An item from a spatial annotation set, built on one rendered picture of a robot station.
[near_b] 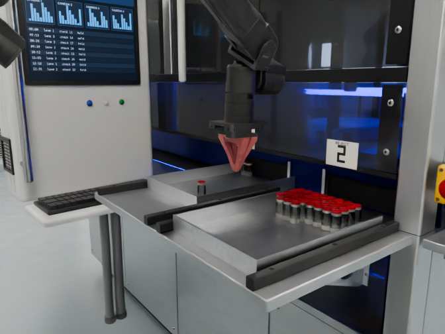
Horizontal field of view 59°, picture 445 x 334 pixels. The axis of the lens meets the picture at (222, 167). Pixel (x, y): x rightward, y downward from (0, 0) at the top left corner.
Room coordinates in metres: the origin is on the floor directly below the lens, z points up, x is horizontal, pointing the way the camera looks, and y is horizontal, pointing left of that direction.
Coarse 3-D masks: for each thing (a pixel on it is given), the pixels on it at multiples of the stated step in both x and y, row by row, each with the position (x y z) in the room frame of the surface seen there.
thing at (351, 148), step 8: (328, 144) 0.91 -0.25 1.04; (336, 144) 0.89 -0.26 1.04; (344, 144) 0.88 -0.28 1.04; (352, 144) 0.86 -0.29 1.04; (328, 152) 0.91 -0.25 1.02; (336, 152) 0.89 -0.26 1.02; (352, 152) 0.86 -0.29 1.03; (328, 160) 0.91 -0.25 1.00; (336, 160) 0.89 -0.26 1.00; (344, 160) 0.87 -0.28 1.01; (352, 160) 0.86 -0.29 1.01; (352, 168) 0.86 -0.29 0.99
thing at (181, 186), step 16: (160, 176) 1.12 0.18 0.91; (176, 176) 1.16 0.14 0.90; (192, 176) 1.19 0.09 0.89; (208, 176) 1.23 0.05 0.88; (224, 176) 1.23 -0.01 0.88; (240, 176) 1.23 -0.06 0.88; (160, 192) 1.04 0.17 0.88; (176, 192) 0.97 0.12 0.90; (192, 192) 1.05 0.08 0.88; (208, 192) 1.05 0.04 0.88; (224, 192) 0.94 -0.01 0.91; (240, 192) 0.98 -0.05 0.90
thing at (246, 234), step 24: (192, 216) 0.79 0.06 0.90; (216, 216) 0.83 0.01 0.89; (240, 216) 0.85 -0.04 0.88; (264, 216) 0.85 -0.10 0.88; (192, 240) 0.71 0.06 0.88; (216, 240) 0.64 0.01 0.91; (240, 240) 0.71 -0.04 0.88; (264, 240) 0.71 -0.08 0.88; (288, 240) 0.71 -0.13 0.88; (312, 240) 0.63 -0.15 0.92; (336, 240) 0.67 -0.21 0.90; (240, 264) 0.59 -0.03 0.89; (264, 264) 0.57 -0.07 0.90
